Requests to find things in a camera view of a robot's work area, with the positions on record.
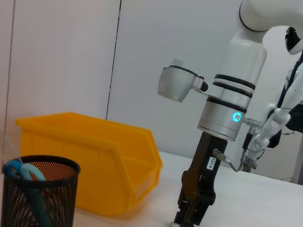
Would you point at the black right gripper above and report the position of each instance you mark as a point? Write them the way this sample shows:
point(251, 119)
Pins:
point(208, 160)

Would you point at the blue scissors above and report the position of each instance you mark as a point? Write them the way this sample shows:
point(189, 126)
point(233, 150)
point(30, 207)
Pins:
point(26, 169)

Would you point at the transparent plastic ruler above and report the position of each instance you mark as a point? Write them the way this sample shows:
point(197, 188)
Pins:
point(7, 151)

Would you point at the black mesh pen holder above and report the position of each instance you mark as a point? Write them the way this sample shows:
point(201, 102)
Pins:
point(59, 201)

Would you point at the yellow plastic bin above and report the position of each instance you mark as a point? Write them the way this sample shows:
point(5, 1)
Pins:
point(94, 153)

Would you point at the white background humanoid robot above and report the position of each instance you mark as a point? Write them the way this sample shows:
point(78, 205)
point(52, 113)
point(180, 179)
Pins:
point(294, 92)

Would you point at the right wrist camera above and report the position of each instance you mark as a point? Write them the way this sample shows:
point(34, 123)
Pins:
point(175, 82)

